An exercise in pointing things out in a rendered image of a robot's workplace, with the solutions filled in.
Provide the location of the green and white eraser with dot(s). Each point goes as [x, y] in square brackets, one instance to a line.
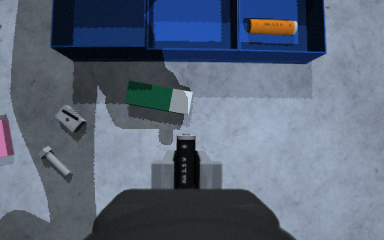
[158, 97]

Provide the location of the black battery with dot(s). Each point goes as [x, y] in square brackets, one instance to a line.
[186, 147]

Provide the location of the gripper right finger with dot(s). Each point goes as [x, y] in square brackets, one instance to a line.
[207, 173]

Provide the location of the grey bolt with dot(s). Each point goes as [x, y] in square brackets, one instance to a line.
[46, 153]

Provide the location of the orange aa battery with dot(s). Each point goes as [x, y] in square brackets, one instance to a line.
[272, 27]

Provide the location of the blue three-compartment bin rack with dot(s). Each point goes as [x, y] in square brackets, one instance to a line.
[186, 31]

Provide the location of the pink rectangular pad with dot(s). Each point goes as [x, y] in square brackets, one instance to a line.
[6, 146]

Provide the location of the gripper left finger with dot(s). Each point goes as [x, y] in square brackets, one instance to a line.
[164, 173]

